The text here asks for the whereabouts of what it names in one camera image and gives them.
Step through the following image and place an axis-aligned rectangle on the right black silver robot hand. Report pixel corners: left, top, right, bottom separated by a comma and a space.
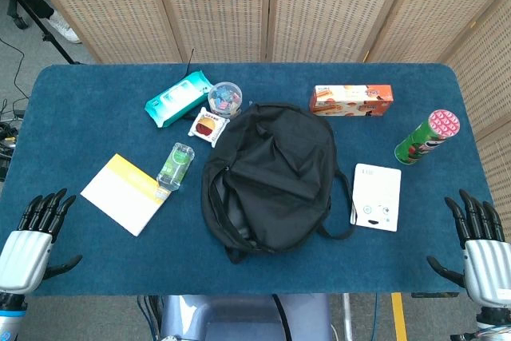
426, 188, 511, 309

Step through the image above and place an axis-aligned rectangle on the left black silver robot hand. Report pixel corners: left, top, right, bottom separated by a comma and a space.
0, 188, 84, 295

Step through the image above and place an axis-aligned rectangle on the black backpack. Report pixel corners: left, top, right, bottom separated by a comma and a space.
200, 101, 356, 265

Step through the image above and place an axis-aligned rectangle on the yellow floor tape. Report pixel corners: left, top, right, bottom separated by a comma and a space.
390, 292, 408, 341

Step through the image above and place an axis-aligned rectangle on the yellow and white book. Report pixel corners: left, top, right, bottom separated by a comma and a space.
80, 153, 172, 237

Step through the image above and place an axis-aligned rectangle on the white card box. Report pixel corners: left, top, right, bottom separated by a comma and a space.
350, 163, 402, 233

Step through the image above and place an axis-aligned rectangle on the green chips can pink lid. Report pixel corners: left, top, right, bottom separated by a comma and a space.
394, 109, 461, 165

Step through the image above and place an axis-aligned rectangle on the metal table leg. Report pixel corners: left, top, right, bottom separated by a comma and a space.
342, 293, 355, 341

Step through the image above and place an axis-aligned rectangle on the blue carpet table cover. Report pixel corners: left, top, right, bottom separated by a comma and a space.
0, 62, 498, 297

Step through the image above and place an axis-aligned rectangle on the clear water bottle green label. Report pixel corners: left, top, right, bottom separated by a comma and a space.
156, 142, 196, 192

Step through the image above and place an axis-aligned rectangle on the orange biscuit box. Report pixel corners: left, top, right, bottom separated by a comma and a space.
309, 84, 394, 117

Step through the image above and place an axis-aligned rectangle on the teal wet wipes pack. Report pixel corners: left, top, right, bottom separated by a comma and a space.
144, 70, 215, 129

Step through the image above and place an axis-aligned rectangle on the white red snack packet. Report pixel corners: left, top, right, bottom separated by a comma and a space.
188, 107, 231, 149

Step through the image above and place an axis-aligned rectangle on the blue-grey robot torso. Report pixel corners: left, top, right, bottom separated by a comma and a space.
159, 294, 335, 341

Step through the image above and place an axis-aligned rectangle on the white shoe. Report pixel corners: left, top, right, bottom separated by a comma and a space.
48, 11, 82, 45

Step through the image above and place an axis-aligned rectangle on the black chair caster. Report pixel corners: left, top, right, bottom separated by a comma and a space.
7, 0, 30, 30

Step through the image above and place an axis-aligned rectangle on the black tripod stand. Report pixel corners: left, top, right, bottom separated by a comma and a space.
0, 0, 83, 65

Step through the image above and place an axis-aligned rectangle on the clear tub of coloured clips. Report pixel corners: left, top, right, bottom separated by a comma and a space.
208, 81, 244, 119

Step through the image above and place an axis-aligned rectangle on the wicker folding screen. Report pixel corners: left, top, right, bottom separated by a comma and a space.
19, 0, 511, 252

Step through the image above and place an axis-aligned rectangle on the floor cable bundle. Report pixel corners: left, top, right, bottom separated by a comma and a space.
0, 37, 31, 182

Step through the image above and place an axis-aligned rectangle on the blue hanging cable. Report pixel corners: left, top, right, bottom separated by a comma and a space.
370, 292, 378, 341

